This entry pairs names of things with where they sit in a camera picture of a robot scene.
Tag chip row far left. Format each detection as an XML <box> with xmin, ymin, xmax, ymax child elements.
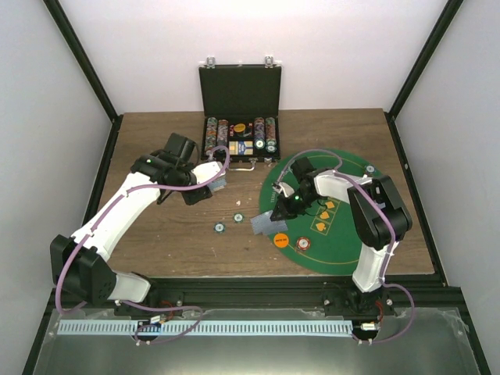
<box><xmin>204</xmin><ymin>117</ymin><xmax>218</xmax><ymax>155</ymax></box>

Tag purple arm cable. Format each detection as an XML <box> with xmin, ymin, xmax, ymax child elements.
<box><xmin>277</xmin><ymin>148</ymin><xmax>415</xmax><ymax>345</ymax></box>
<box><xmin>54</xmin><ymin>145</ymin><xmax>231</xmax><ymax>345</ymax></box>

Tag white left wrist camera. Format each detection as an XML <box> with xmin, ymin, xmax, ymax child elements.
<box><xmin>191</xmin><ymin>160</ymin><xmax>226</xmax><ymax>185</ymax></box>

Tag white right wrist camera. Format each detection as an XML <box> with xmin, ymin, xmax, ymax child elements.
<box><xmin>273</xmin><ymin>181</ymin><xmax>296</xmax><ymax>201</ymax></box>

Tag black poker chip case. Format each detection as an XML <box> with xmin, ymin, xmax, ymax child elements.
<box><xmin>198</xmin><ymin>56</ymin><xmax>282</xmax><ymax>163</ymax></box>

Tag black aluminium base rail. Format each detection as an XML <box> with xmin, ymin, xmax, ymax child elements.
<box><xmin>136</xmin><ymin>275</ymin><xmax>465</xmax><ymax>316</ymax></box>

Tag chip row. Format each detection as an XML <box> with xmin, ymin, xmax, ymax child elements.
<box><xmin>265</xmin><ymin>117</ymin><xmax>277</xmax><ymax>153</ymax></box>
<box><xmin>216</xmin><ymin>119</ymin><xmax>229</xmax><ymax>154</ymax></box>
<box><xmin>204</xmin><ymin>117</ymin><xmax>218</xmax><ymax>155</ymax></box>
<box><xmin>254</xmin><ymin>117</ymin><xmax>266</xmax><ymax>150</ymax></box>

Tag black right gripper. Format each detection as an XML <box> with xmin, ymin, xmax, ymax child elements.
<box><xmin>270</xmin><ymin>189</ymin><xmax>318</xmax><ymax>222</ymax></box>

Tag red poker chip stack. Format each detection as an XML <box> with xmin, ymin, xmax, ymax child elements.
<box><xmin>295</xmin><ymin>237</ymin><xmax>311</xmax><ymax>253</ymax></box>

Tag round green poker mat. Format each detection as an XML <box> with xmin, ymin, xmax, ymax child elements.
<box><xmin>259</xmin><ymin>149</ymin><xmax>383</xmax><ymax>276</ymax></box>

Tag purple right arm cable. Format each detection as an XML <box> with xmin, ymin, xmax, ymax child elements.
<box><xmin>277</xmin><ymin>148</ymin><xmax>415</xmax><ymax>345</ymax></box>

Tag yellow dealer chip in case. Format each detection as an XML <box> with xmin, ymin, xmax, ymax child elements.
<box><xmin>234</xmin><ymin>123</ymin><xmax>245</xmax><ymax>132</ymax></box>

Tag boxed card decks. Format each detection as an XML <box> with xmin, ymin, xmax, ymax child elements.
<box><xmin>228</xmin><ymin>141</ymin><xmax>254</xmax><ymax>156</ymax></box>

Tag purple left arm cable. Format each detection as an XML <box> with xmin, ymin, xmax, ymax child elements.
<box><xmin>54</xmin><ymin>145</ymin><xmax>231</xmax><ymax>345</ymax></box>

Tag grey playing card deck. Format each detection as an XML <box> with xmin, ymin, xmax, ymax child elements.
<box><xmin>207</xmin><ymin>177</ymin><xmax>227</xmax><ymax>192</ymax></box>

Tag blue poker chip stack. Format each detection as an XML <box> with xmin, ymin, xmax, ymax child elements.
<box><xmin>213</xmin><ymin>222</ymin><xmax>226</xmax><ymax>234</ymax></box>

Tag orange big blind button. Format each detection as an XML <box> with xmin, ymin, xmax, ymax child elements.
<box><xmin>273</xmin><ymin>233</ymin><xmax>290</xmax><ymax>248</ymax></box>

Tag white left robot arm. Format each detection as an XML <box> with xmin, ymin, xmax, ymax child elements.
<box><xmin>50</xmin><ymin>134</ymin><xmax>225</xmax><ymax>316</ymax></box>

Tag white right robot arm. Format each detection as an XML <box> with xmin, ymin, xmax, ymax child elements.
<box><xmin>270</xmin><ymin>157</ymin><xmax>413</xmax><ymax>315</ymax></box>

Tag chip row far right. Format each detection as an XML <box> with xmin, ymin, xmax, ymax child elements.
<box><xmin>265</xmin><ymin>117</ymin><xmax>277</xmax><ymax>153</ymax></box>

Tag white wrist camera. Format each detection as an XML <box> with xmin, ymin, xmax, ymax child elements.
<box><xmin>191</xmin><ymin>160</ymin><xmax>226</xmax><ymax>185</ymax></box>
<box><xmin>273</xmin><ymin>181</ymin><xmax>296</xmax><ymax>201</ymax></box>

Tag light blue slotted strip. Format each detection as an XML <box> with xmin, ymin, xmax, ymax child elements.
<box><xmin>57</xmin><ymin>320</ymin><xmax>353</xmax><ymax>337</ymax></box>

